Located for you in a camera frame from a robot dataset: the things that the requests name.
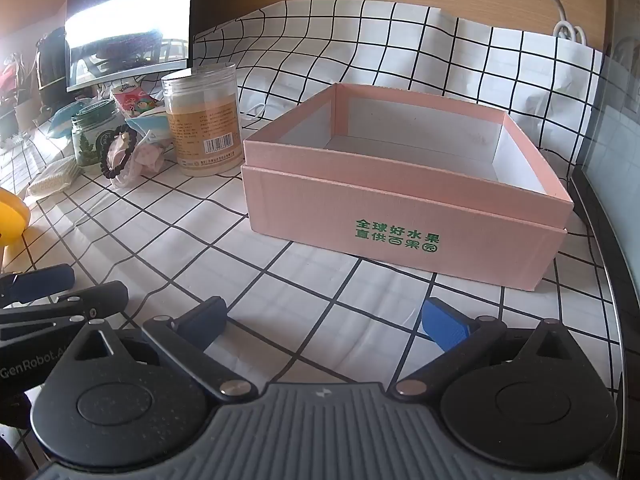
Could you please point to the pink cardboard box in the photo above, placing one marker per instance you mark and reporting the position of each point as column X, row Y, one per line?
column 350, row 200

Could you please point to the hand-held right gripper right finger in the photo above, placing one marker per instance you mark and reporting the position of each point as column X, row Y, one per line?
column 445, row 322

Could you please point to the green glass jar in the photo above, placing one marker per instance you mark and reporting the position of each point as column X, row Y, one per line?
column 92, row 135

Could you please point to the computer monitor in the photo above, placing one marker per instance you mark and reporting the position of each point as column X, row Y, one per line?
column 125, row 35

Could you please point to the yellow plush toy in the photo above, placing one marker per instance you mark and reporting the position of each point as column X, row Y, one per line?
column 12, row 215

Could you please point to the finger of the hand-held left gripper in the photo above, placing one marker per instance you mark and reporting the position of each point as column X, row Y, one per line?
column 45, row 281
column 100, row 296

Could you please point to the blue cloth pouch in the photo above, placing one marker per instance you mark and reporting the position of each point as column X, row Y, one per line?
column 65, row 117

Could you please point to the white woven pad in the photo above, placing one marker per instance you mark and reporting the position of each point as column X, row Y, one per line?
column 55, row 175

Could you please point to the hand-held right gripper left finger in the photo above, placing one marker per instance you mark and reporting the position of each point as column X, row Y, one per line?
column 207, row 317

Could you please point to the blue face mask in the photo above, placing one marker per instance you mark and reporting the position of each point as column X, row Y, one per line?
column 150, row 122

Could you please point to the clear plastic jar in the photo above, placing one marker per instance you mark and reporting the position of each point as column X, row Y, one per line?
column 200, row 125

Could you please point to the pink cloth item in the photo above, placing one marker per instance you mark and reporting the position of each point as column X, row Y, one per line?
column 150, row 156

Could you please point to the white grid tablecloth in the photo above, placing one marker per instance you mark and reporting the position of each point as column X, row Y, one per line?
column 175, row 240

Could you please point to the colourful tissue packet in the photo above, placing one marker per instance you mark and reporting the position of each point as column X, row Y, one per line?
column 135, row 102

